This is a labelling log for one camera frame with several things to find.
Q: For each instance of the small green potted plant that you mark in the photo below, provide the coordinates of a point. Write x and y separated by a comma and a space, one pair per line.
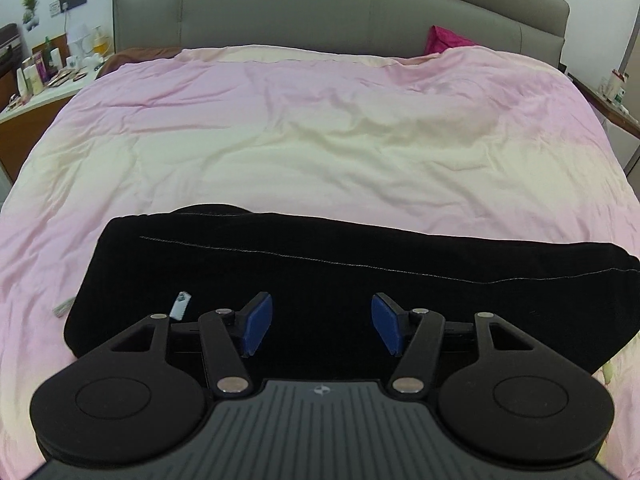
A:
30, 0

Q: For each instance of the brown pillow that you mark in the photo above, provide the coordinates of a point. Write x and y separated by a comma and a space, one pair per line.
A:
132, 57

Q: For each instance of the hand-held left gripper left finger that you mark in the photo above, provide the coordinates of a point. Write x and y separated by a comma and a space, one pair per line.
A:
256, 324

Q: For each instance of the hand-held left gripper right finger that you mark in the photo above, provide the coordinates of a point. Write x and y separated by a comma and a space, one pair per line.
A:
386, 324

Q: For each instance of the group of cosmetic bottles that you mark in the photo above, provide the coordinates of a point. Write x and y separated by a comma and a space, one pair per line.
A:
37, 67

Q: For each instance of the white wall socket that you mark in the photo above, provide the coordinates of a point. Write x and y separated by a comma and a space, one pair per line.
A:
54, 9

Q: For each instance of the black wall switch panel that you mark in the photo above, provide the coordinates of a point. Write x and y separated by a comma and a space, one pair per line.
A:
73, 0

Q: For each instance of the black pants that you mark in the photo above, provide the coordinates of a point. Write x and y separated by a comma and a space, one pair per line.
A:
330, 280

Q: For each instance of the pink blanket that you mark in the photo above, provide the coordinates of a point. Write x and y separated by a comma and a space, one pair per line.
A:
320, 135

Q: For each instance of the magenta pillow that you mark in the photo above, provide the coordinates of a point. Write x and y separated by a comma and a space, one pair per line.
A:
447, 39

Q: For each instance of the brown-topped white nightstand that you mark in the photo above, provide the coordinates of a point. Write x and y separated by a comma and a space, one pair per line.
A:
617, 120

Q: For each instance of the white-topped wooden nightstand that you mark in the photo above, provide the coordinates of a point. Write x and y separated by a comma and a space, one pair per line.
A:
35, 105

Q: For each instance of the grey padded headboard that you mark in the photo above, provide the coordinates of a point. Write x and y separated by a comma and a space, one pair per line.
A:
325, 5

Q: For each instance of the yellow liquid bottle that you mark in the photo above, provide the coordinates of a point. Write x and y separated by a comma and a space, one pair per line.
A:
100, 42

